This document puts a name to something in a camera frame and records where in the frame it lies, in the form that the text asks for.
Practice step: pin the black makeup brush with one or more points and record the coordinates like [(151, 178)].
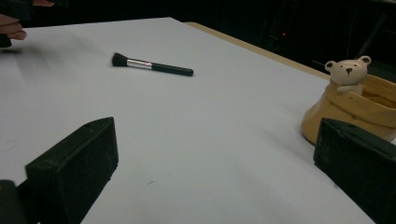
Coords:
[(155, 66)]

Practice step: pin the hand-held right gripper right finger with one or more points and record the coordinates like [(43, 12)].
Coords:
[(361, 161)]

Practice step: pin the yellow bear ceramic holder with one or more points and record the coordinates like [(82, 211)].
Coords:
[(351, 102)]

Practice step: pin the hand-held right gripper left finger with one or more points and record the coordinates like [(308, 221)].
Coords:
[(74, 165)]

